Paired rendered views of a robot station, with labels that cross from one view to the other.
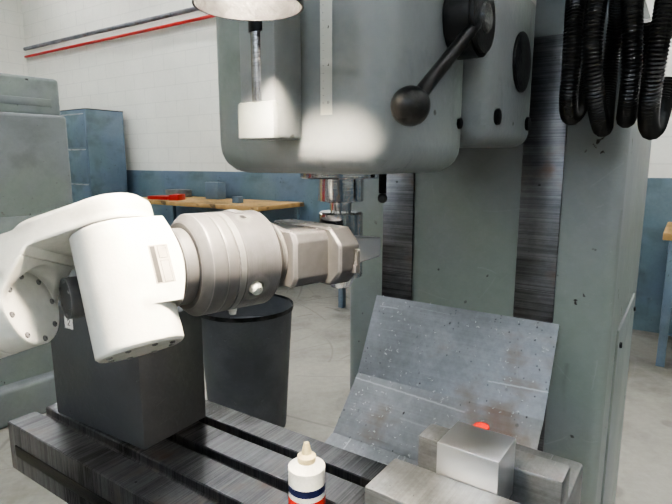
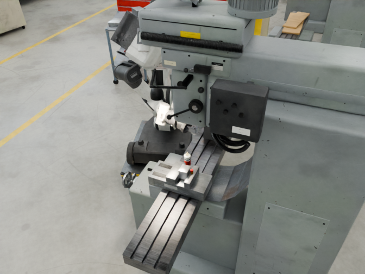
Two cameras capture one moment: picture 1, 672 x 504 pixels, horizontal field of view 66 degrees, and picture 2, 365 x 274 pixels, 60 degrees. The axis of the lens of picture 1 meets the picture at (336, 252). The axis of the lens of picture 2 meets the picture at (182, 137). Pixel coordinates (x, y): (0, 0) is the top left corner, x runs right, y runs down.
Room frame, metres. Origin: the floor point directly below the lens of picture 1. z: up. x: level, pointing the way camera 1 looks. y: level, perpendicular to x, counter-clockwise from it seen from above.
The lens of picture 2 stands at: (0.23, -1.39, 2.29)
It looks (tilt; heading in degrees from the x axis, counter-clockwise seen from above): 38 degrees down; 80
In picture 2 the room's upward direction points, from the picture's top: 2 degrees counter-clockwise
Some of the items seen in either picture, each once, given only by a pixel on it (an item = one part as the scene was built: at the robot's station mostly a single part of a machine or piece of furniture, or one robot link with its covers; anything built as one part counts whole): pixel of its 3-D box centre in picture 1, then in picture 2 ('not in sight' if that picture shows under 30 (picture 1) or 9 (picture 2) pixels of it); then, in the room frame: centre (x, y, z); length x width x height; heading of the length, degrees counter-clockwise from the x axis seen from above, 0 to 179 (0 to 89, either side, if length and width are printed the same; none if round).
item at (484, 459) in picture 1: (475, 468); (184, 172); (0.47, -0.14, 1.03); 0.06 x 0.05 x 0.06; 55
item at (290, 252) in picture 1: (270, 257); (181, 122); (0.49, 0.06, 1.23); 0.13 x 0.12 x 0.10; 42
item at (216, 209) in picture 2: not in sight; (194, 183); (0.55, -0.01, 0.78); 0.50 x 0.35 x 0.12; 146
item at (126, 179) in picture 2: not in sight; (131, 180); (0.14, 0.27, 0.62); 0.16 x 0.12 x 0.12; 146
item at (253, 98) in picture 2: not in sight; (237, 111); (0.62, -0.45, 1.62); 0.20 x 0.09 x 0.21; 146
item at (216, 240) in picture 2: not in sight; (191, 216); (0.53, 0.01, 0.42); 0.81 x 0.32 x 0.60; 146
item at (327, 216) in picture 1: (340, 216); not in sight; (0.55, -0.01, 1.26); 0.05 x 0.05 x 0.01
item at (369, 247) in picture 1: (360, 249); (191, 130); (0.53, -0.03, 1.23); 0.06 x 0.02 x 0.03; 132
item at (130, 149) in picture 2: not in sight; (132, 153); (0.17, 0.72, 0.50); 0.20 x 0.05 x 0.20; 71
